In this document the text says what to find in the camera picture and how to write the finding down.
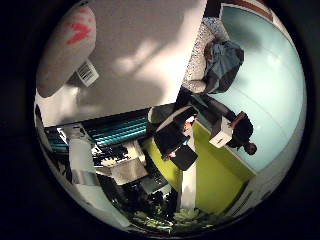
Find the teal ribbed panel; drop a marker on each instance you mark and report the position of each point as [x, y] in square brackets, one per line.
[116, 131]

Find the green leafy plant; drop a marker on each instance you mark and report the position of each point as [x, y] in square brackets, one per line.
[180, 218]

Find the person in dark clothes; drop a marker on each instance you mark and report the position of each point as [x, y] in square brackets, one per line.
[243, 131]

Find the patterned armchair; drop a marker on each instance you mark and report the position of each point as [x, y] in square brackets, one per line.
[200, 53]

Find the crumpled jacket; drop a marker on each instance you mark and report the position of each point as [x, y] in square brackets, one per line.
[223, 65]

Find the open black laptop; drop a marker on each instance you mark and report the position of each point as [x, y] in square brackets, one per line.
[170, 136]

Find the white cardboard box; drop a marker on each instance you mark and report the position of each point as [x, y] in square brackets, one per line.
[220, 135]

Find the lime green partition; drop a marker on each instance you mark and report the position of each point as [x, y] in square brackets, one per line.
[216, 176]

